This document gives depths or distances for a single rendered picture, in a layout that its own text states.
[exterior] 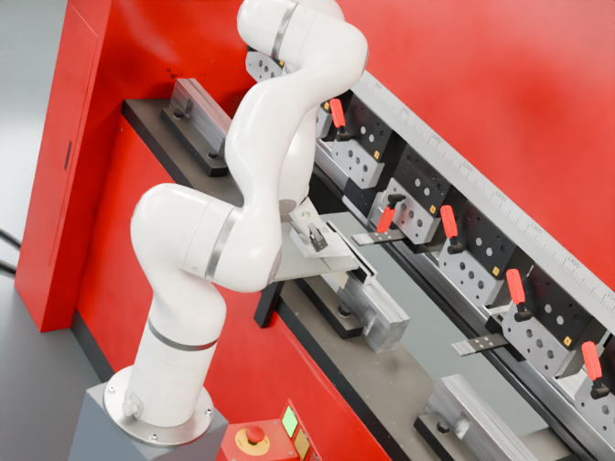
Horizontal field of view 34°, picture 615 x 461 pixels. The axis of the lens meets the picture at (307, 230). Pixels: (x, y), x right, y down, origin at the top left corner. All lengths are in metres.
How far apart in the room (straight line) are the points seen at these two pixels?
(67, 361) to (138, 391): 1.59
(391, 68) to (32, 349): 1.65
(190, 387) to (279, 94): 0.50
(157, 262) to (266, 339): 0.89
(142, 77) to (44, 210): 0.58
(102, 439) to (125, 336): 1.27
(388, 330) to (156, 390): 0.71
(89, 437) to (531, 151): 0.93
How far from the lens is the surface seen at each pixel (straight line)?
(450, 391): 2.09
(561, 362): 1.86
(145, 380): 1.66
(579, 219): 1.80
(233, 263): 1.47
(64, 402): 3.14
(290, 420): 2.09
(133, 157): 2.85
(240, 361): 2.48
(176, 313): 1.55
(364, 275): 2.26
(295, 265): 2.19
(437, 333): 3.95
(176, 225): 1.48
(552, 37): 1.83
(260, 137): 1.55
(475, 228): 1.96
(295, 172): 1.94
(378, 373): 2.20
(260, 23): 1.66
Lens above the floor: 2.22
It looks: 32 degrees down
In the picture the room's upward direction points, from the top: 21 degrees clockwise
